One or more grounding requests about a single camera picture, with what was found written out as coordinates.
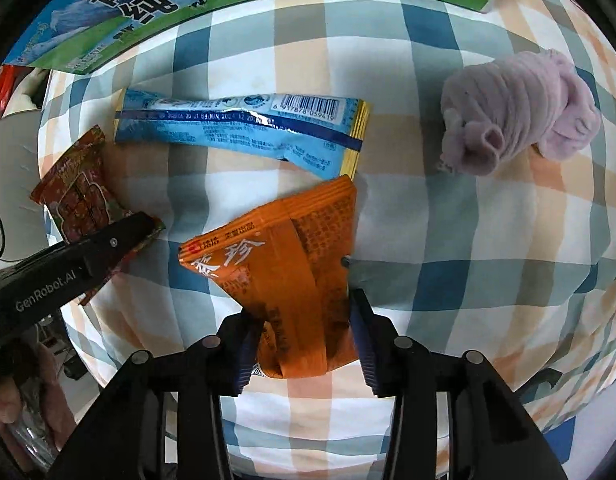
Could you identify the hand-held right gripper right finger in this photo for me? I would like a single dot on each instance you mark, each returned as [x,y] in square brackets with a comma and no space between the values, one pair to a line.
[364,345]

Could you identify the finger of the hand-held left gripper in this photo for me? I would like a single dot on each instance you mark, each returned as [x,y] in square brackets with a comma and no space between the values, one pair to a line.
[119,242]

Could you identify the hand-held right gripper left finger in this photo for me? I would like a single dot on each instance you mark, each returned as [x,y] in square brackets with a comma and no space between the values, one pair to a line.
[246,355]

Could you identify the red snack packet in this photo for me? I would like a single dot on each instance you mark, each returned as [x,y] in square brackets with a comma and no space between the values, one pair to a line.
[80,195]

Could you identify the orange snack packet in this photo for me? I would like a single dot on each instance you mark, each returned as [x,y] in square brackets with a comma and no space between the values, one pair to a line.
[283,280]

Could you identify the person's left hand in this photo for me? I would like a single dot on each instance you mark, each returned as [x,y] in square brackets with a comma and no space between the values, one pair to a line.
[23,400]

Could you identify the plaid checkered blanket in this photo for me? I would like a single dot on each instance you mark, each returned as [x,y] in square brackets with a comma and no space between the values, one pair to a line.
[438,270]

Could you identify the blue snack packet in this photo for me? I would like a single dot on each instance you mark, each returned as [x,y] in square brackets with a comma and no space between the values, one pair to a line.
[240,127]

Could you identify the rolled pink towel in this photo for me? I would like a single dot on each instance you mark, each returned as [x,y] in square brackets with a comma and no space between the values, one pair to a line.
[518,117]

